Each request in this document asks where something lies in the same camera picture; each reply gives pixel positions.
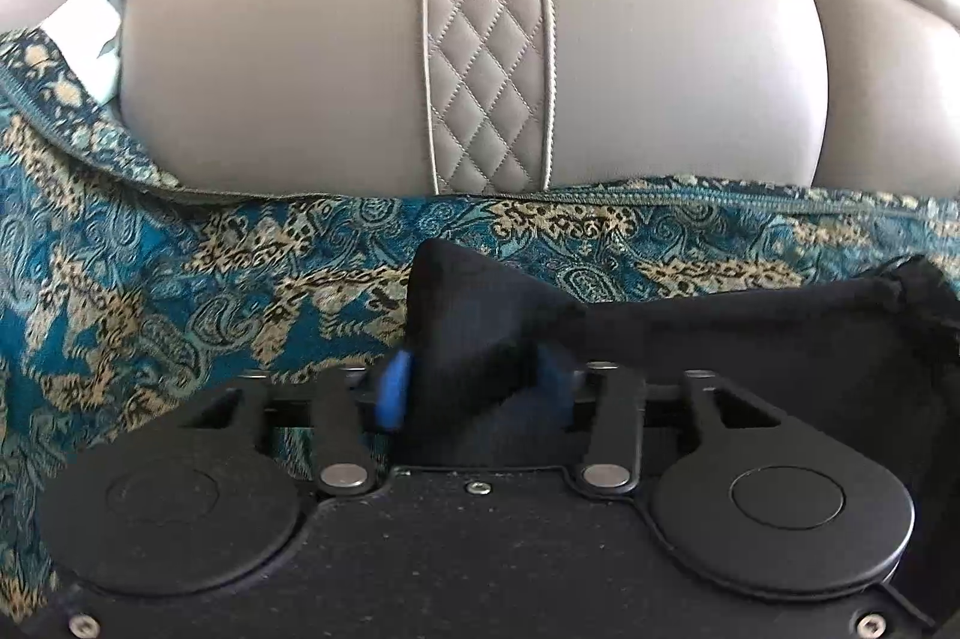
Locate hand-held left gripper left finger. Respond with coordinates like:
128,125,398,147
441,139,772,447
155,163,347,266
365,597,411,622
186,350,415,499

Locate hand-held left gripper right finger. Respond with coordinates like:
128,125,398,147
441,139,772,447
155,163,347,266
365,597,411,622
534,346,782,496

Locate dark navy pants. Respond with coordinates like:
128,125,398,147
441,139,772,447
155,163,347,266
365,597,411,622
405,238,960,535

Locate teal paisley blanket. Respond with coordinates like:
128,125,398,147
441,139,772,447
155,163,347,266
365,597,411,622
0,28,960,617

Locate grey leather quilted headboard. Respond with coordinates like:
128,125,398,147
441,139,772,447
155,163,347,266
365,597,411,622
90,0,960,201

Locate white pillow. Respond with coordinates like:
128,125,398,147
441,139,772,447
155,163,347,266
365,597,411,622
37,0,130,111

